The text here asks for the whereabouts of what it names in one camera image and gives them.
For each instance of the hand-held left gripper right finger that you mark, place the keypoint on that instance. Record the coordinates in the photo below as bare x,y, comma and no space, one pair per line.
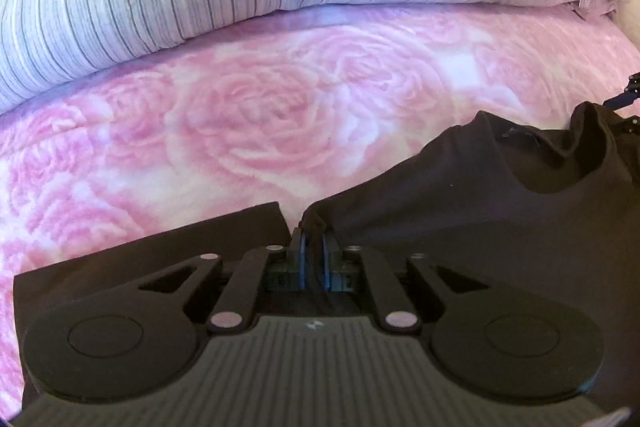
327,259

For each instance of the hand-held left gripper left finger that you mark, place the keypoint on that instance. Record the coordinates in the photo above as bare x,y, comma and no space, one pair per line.
300,258

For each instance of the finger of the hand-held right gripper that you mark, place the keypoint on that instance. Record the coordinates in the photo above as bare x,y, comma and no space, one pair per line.
624,98

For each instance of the dark brown shirt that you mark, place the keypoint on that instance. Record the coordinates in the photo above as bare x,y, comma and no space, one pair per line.
450,207

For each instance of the pink rose blanket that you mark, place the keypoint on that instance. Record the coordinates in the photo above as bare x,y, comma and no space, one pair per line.
260,117

